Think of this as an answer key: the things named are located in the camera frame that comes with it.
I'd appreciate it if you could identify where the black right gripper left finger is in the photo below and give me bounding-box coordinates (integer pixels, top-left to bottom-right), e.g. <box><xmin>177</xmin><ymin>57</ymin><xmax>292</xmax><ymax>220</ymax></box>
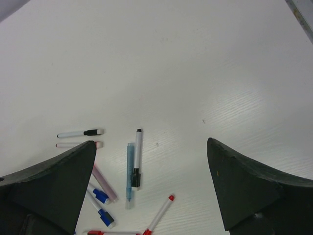
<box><xmin>0</xmin><ymin>141</ymin><xmax>96</xmax><ymax>235</ymax></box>

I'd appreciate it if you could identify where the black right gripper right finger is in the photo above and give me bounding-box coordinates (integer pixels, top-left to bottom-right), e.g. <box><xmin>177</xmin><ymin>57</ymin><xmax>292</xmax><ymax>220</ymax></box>
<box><xmin>207</xmin><ymin>138</ymin><xmax>313</xmax><ymax>235</ymax></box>

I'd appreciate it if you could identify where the red cap whiteboard marker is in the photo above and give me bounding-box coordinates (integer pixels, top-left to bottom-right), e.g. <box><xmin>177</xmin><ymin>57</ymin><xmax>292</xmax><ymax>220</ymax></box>
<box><xmin>55</xmin><ymin>141</ymin><xmax>104</xmax><ymax>149</ymax></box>

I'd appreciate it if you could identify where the red marker with end cap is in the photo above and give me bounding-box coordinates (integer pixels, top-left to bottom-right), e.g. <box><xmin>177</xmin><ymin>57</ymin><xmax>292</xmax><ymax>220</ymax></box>
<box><xmin>143</xmin><ymin>194</ymin><xmax>176</xmax><ymax>235</ymax></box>

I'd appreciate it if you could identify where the pink highlighter pen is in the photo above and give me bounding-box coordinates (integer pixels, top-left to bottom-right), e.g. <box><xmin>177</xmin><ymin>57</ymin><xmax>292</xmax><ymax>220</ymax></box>
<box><xmin>92</xmin><ymin>164</ymin><xmax>118</xmax><ymax>203</ymax></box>

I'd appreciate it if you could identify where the blue highlighter pen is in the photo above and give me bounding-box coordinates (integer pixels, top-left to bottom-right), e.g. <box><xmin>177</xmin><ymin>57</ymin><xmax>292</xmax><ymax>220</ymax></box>
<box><xmin>125</xmin><ymin>143</ymin><xmax>134</xmax><ymax>210</ymax></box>

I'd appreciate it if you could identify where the blue cap whiteboard marker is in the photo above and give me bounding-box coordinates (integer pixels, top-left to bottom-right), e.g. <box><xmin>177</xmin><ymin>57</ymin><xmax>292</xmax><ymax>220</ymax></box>
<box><xmin>87</xmin><ymin>183</ymin><xmax>111</xmax><ymax>205</ymax></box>

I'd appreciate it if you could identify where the black cap whiteboard marker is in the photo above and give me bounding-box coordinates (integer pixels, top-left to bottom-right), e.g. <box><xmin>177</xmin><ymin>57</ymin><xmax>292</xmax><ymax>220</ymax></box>
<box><xmin>57</xmin><ymin>129</ymin><xmax>104</xmax><ymax>139</ymax></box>

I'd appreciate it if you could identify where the black marker beside highlighter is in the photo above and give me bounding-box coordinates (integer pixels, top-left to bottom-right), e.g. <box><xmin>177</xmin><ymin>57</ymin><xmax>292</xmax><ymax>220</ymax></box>
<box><xmin>132</xmin><ymin>129</ymin><xmax>143</xmax><ymax>190</ymax></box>

